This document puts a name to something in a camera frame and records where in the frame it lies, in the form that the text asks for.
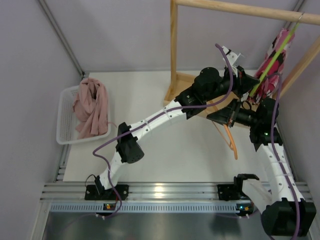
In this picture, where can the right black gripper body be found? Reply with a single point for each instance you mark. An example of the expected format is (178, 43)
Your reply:
(233, 115)

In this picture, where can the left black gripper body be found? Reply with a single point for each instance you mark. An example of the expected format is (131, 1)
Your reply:
(240, 81)

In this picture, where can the orange clothes hanger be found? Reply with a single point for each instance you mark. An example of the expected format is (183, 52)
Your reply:
(229, 139)

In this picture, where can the pink trousers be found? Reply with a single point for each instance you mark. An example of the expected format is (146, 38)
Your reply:
(90, 107)

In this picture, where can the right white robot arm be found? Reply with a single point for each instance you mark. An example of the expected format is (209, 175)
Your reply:
(284, 210)

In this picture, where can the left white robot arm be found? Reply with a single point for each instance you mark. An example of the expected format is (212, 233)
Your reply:
(208, 89)

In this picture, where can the green clothes hanger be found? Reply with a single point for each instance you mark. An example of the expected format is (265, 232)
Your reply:
(275, 57)

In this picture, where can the pink patterned garment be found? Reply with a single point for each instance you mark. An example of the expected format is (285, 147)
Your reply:
(270, 84)

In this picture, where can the wooden clothes rack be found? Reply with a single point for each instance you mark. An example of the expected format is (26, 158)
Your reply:
(185, 80)

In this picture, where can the white plastic basket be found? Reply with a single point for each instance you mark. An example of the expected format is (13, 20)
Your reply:
(66, 133)

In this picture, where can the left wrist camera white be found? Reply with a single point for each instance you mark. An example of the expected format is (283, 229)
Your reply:
(235, 59)

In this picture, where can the grey slotted cable duct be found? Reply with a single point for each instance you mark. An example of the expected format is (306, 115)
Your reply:
(147, 207)

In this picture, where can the aluminium mounting rail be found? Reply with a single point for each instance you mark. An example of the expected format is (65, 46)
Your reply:
(138, 191)

